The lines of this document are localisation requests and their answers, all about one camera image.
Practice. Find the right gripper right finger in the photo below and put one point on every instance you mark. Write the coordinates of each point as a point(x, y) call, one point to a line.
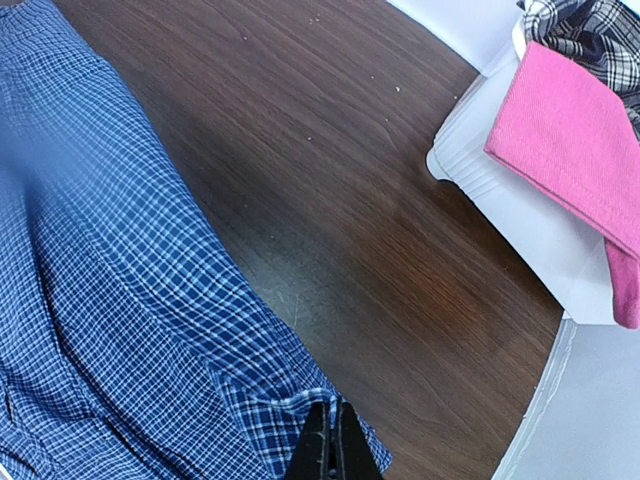
point(353, 459)

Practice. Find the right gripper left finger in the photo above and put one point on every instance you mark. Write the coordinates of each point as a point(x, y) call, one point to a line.
point(312, 457)

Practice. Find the blue dotted shirt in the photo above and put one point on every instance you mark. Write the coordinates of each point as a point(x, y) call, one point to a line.
point(132, 346)

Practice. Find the white plastic laundry basket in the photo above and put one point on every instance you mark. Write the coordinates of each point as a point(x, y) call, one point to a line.
point(566, 253)

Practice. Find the pink garment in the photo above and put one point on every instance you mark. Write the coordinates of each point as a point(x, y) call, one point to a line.
point(568, 134)

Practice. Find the dark plaid shirt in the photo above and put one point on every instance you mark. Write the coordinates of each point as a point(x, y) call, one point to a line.
point(600, 36)

